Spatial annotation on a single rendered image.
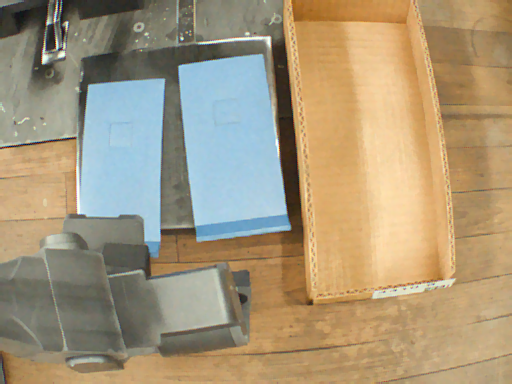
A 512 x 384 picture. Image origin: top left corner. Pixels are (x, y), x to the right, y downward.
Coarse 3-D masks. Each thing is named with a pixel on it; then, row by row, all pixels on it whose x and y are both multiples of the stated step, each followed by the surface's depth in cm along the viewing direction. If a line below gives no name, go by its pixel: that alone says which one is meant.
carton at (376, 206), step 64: (320, 0) 100; (384, 0) 100; (320, 64) 104; (384, 64) 104; (320, 128) 102; (384, 128) 103; (320, 192) 101; (384, 192) 101; (448, 192) 94; (320, 256) 100; (384, 256) 100; (448, 256) 94
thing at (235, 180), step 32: (192, 64) 102; (224, 64) 102; (256, 64) 102; (192, 96) 101; (224, 96) 101; (256, 96) 101; (192, 128) 100; (224, 128) 100; (256, 128) 100; (192, 160) 100; (224, 160) 100; (256, 160) 100; (192, 192) 99; (224, 192) 99; (256, 192) 99; (224, 224) 98; (256, 224) 97; (288, 224) 96
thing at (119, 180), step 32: (96, 96) 101; (128, 96) 101; (160, 96) 101; (96, 128) 100; (160, 128) 100; (96, 160) 100; (128, 160) 100; (160, 160) 100; (96, 192) 99; (128, 192) 99; (160, 192) 99
